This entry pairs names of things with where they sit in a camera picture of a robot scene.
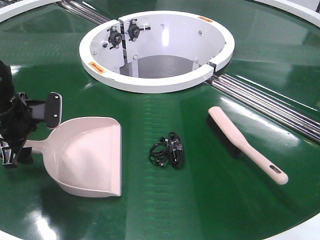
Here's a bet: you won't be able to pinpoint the black bearing mount right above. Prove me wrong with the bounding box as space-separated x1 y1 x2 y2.
127 19 140 42

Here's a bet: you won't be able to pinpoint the pink dustpan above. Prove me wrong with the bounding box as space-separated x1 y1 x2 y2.
25 116 122 198

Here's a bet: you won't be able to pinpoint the pink hand broom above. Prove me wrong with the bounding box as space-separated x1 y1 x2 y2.
208 106 289 185

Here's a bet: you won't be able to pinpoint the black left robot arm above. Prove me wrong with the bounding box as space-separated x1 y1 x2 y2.
0 62 62 168

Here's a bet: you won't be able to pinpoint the white outer conveyor rim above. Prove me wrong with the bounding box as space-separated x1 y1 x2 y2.
0 0 320 28

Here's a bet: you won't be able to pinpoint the black bearing mount left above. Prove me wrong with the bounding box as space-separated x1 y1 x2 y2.
107 25 122 50

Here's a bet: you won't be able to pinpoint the white inner ring housing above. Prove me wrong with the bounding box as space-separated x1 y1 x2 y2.
79 10 235 94

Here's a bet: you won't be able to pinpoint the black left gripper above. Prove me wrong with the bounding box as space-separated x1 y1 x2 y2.
0 92 62 169

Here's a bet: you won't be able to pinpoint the black bearing mount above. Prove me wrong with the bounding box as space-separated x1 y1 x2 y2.
107 25 122 50
127 19 140 42

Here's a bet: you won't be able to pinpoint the steel conveyor rollers left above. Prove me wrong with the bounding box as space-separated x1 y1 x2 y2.
58 0 111 25

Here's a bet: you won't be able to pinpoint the steel conveyor rollers right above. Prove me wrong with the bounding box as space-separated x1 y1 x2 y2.
205 74 320 144

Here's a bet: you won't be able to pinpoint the black cable bundle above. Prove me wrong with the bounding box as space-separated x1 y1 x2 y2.
148 131 185 169

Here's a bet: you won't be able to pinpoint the steel conveyor rollers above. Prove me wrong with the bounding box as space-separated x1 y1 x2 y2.
205 74 320 144
58 0 111 25

